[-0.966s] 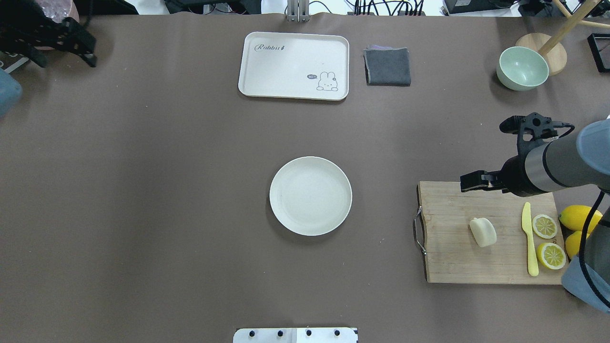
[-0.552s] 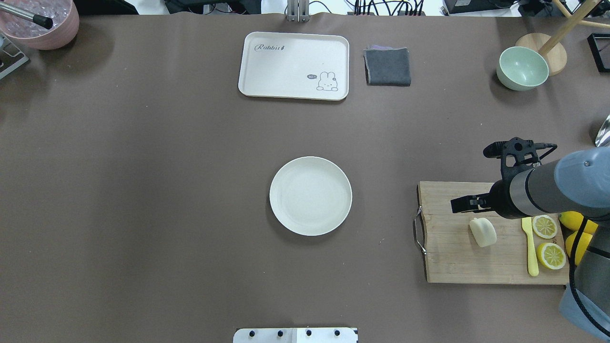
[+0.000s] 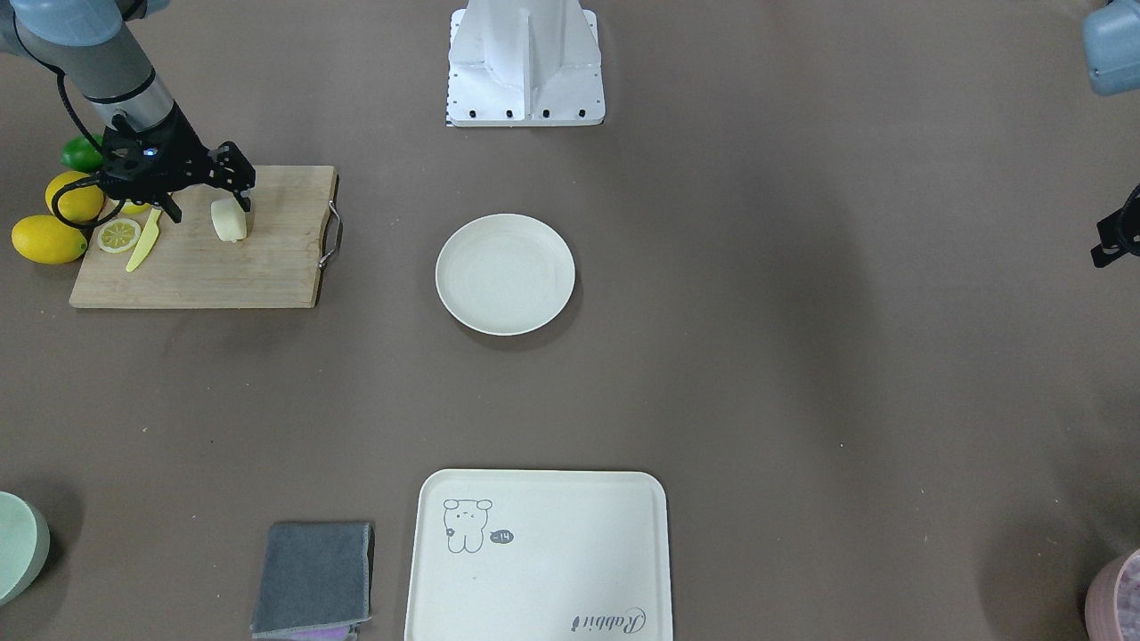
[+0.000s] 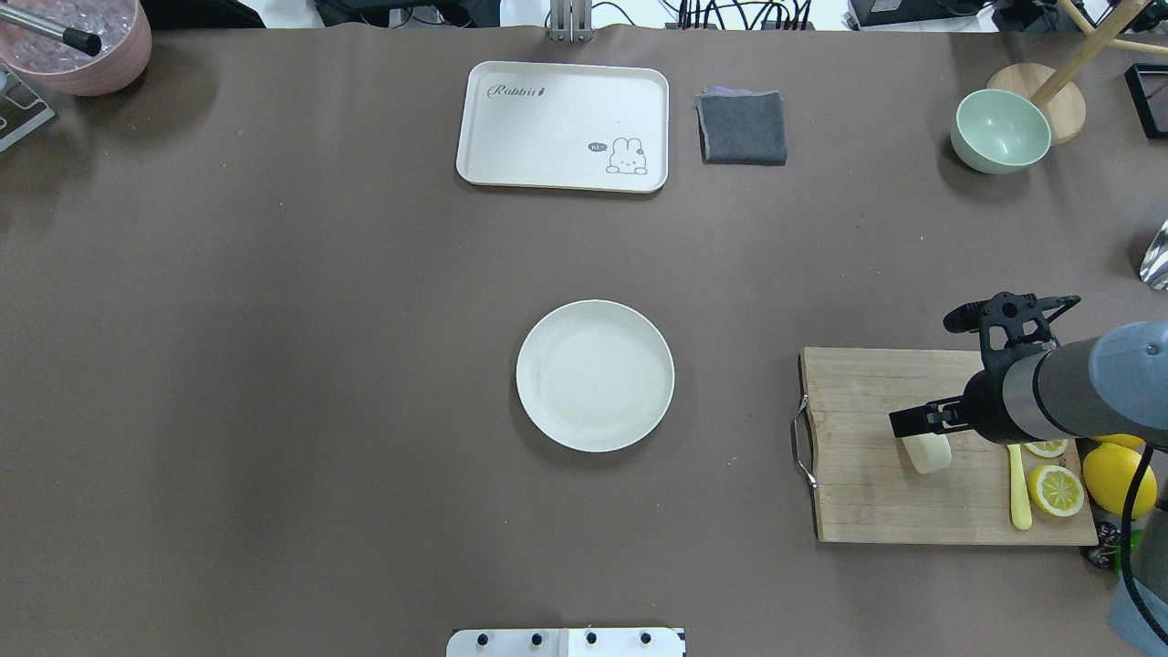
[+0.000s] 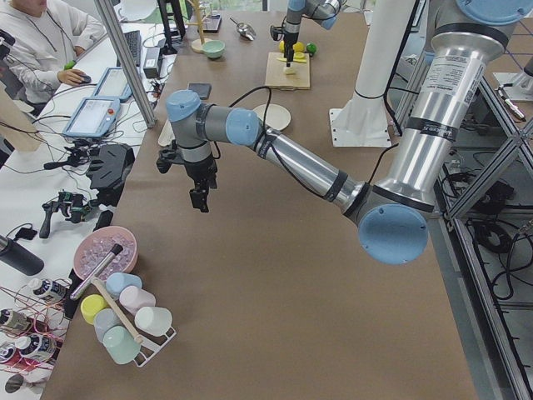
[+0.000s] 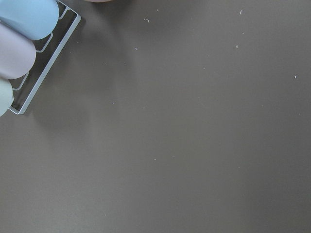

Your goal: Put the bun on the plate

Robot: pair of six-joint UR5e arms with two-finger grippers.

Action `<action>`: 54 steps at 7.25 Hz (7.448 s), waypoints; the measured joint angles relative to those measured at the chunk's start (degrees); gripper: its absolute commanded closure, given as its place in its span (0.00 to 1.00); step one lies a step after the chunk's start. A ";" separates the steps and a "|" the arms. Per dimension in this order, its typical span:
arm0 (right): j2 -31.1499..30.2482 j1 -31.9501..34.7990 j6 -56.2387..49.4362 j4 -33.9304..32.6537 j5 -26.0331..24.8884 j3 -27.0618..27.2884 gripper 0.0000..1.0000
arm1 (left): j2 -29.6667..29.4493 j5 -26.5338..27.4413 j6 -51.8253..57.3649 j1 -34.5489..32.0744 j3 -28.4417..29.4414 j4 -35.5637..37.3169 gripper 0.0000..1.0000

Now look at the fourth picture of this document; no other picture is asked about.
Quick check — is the whole lemon near lime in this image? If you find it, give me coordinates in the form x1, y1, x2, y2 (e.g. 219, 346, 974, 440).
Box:
1083, 443, 1157, 519

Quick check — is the cream rabbit tray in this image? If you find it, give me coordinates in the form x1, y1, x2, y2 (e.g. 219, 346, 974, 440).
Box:
456, 61, 669, 193

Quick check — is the white steamed bun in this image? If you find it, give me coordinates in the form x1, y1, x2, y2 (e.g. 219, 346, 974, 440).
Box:
902, 433, 953, 475

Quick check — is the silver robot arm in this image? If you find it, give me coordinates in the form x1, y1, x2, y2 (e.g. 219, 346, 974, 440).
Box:
890, 318, 1167, 471

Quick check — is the aluminium frame post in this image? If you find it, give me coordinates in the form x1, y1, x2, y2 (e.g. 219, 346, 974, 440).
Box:
547, 0, 595, 43

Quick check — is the cream round plate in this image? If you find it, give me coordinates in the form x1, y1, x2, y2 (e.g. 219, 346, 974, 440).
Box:
515, 299, 675, 454

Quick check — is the wooden mug tree stand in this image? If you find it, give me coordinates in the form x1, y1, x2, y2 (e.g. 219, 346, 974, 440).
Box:
987, 1, 1167, 145

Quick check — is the pink bowl with ice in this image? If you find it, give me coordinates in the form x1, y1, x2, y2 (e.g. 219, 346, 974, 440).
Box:
1, 1, 151, 97

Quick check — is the yellow plastic knife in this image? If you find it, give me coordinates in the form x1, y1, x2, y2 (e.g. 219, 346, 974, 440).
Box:
1006, 443, 1033, 531

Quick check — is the whole lemon far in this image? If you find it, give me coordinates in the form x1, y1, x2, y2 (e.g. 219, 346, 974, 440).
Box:
1092, 433, 1143, 452

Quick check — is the metal black-tipped muddler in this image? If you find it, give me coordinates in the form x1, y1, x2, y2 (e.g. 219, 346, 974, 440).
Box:
1, 4, 103, 57

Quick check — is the green lime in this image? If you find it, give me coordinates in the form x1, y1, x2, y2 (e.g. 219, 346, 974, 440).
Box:
1108, 527, 1143, 573

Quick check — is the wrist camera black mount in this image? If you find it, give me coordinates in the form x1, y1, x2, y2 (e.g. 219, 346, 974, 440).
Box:
943, 291, 1082, 358

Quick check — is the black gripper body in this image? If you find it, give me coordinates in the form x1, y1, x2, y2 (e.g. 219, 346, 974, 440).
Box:
958, 369, 1009, 443

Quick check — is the wooden cutting board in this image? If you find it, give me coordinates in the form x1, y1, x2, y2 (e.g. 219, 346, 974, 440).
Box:
797, 348, 1096, 546

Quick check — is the mint green bowl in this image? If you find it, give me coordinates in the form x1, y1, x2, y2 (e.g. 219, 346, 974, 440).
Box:
948, 89, 1054, 175

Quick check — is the metal scoop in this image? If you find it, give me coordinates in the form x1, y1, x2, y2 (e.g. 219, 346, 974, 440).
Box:
1136, 221, 1168, 291

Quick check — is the grey folded cloth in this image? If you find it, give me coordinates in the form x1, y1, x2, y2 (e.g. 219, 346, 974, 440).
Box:
695, 87, 788, 166

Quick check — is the lemon half slice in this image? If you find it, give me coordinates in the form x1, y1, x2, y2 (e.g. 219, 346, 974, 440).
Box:
1023, 438, 1069, 459
1027, 464, 1086, 518

